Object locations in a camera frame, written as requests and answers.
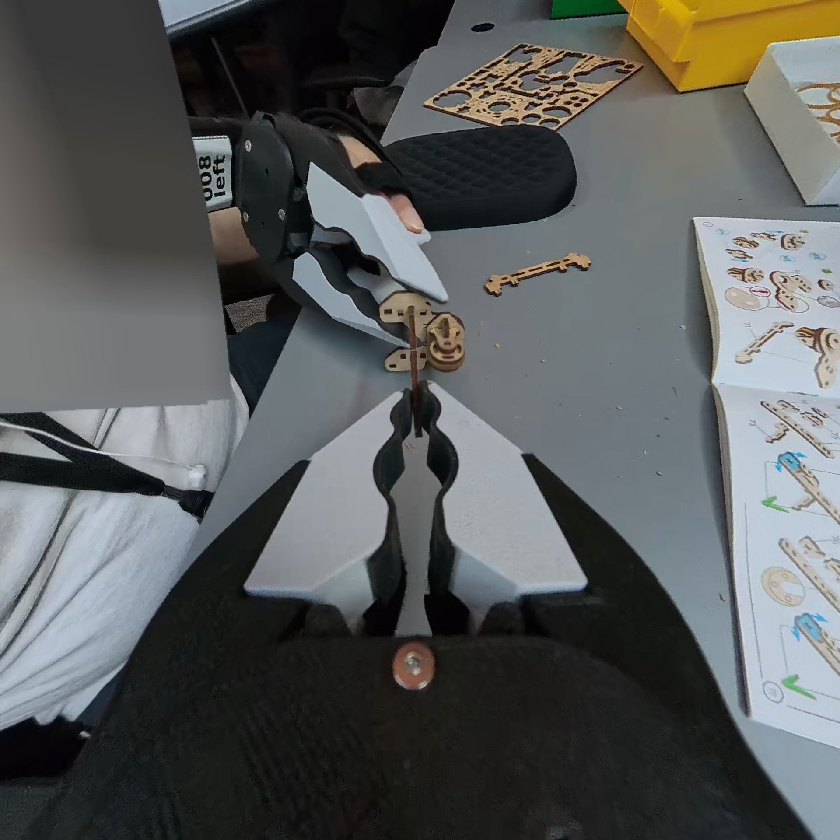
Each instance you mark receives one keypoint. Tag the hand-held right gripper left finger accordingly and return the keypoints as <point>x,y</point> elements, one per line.
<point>315,525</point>

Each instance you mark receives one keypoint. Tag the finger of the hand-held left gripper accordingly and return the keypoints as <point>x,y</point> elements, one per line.
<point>321,282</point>
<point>387,236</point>

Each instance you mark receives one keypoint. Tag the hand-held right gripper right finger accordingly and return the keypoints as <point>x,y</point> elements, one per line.
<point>505,525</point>

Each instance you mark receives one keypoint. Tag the wooden model assembly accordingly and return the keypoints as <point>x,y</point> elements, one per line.
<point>446,341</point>

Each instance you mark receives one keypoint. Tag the thin wooden stick part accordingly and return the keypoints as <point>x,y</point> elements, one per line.
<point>416,407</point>

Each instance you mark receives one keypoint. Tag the person's left forearm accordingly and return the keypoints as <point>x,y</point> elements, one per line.
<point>229,243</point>

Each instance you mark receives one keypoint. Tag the person's left hand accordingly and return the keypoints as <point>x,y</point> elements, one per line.
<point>407,213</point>

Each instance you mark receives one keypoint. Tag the person's dark trousers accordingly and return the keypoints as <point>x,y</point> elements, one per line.
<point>253,367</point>

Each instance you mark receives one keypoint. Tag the punched-out wooden part sheet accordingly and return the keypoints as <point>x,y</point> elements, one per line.
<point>434,102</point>

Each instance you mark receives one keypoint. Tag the notched wooden strip part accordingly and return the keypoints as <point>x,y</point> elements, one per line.
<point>538,270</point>

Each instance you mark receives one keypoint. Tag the black office chair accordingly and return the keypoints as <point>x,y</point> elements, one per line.
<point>367,39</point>

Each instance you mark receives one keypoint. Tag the assembly instruction booklet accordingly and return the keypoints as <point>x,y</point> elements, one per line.
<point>754,459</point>

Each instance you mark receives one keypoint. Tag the person's white sweatshirt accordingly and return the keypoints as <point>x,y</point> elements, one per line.
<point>65,590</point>

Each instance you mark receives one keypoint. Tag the green box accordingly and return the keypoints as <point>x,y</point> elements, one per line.
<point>584,6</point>

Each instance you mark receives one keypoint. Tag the yellow plastic bin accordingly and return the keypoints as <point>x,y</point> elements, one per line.
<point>722,39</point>

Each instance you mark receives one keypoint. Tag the white cardboard box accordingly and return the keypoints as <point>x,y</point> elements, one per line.
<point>774,98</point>

